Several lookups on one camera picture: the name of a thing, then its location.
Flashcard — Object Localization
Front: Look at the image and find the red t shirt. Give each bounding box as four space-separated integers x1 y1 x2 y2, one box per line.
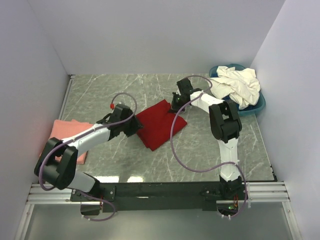
136 99 175 151

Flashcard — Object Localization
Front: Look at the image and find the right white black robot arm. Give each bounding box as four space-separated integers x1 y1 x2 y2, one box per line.
169 76 245 200

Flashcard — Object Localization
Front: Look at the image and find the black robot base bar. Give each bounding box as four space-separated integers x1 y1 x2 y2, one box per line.
69 181 250 216

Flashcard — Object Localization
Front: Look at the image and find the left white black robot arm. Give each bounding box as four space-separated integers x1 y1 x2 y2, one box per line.
34 103 143 201

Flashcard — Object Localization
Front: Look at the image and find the folded pink t shirt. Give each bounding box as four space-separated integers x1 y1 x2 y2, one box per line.
39 119 92 165

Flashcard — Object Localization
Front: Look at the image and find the white crumpled t shirt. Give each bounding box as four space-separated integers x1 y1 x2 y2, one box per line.
209 66 261 110

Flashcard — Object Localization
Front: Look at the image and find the blue t shirt in basket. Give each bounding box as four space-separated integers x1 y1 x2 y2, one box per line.
223 96 260 112

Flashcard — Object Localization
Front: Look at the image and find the teal plastic laundry basket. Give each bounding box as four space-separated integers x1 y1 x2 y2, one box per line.
209 63 266 117

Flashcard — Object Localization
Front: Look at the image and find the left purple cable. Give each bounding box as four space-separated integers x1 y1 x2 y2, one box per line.
38 92 138 222

